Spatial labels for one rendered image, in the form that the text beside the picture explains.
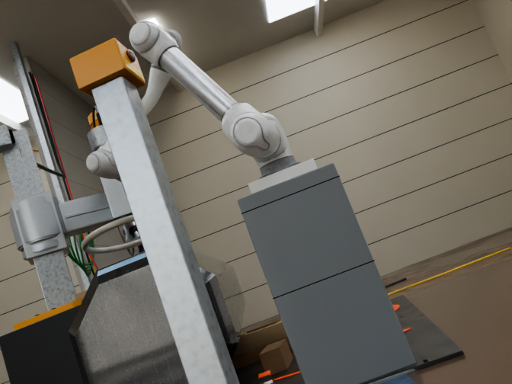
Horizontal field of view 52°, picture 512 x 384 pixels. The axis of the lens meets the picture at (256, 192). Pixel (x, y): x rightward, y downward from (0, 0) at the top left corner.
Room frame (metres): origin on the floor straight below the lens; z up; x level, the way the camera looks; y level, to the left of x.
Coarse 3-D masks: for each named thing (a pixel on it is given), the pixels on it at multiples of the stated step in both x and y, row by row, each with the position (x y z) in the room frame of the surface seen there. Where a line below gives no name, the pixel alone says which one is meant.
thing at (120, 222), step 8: (128, 216) 2.22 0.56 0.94; (112, 224) 2.21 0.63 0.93; (120, 224) 2.22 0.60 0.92; (96, 232) 2.23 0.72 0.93; (88, 240) 2.27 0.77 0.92; (136, 240) 2.67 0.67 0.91; (88, 248) 2.41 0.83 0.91; (96, 248) 2.51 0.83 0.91; (104, 248) 2.56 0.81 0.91; (112, 248) 2.60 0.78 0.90; (120, 248) 2.63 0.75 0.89
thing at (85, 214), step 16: (32, 208) 3.28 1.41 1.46; (48, 208) 3.34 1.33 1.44; (64, 208) 3.44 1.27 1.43; (80, 208) 3.49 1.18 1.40; (96, 208) 3.52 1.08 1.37; (16, 224) 3.29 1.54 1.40; (32, 224) 3.27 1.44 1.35; (48, 224) 3.31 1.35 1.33; (64, 224) 3.42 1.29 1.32; (80, 224) 3.47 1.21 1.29; (96, 224) 3.53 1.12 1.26; (16, 240) 3.33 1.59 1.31; (32, 240) 3.27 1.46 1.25
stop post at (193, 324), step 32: (96, 64) 1.07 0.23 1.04; (128, 64) 1.09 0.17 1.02; (96, 96) 1.09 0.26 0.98; (128, 96) 1.08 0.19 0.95; (128, 128) 1.09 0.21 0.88; (128, 160) 1.09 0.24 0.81; (160, 160) 1.15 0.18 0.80; (128, 192) 1.09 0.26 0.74; (160, 192) 1.08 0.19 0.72; (160, 224) 1.09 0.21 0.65; (160, 256) 1.09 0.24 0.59; (192, 256) 1.14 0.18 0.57; (160, 288) 1.09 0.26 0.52; (192, 288) 1.08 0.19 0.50; (192, 320) 1.09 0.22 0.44; (192, 352) 1.09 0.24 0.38; (224, 352) 1.13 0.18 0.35
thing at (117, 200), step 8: (104, 184) 2.97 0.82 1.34; (112, 184) 2.98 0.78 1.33; (120, 184) 2.99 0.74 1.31; (104, 192) 2.98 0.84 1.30; (112, 192) 2.98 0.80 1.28; (120, 192) 2.99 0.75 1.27; (112, 200) 2.97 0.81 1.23; (120, 200) 2.98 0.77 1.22; (112, 208) 2.97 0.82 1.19; (120, 208) 2.98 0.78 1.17; (128, 208) 2.99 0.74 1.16; (120, 216) 2.99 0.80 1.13
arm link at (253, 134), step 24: (144, 24) 1.89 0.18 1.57; (144, 48) 1.92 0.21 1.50; (168, 48) 1.95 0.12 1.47; (168, 72) 1.99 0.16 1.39; (192, 72) 1.94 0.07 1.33; (216, 96) 1.93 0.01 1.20; (240, 120) 1.85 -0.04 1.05; (264, 120) 1.87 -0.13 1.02; (240, 144) 1.87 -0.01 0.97; (264, 144) 1.89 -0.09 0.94
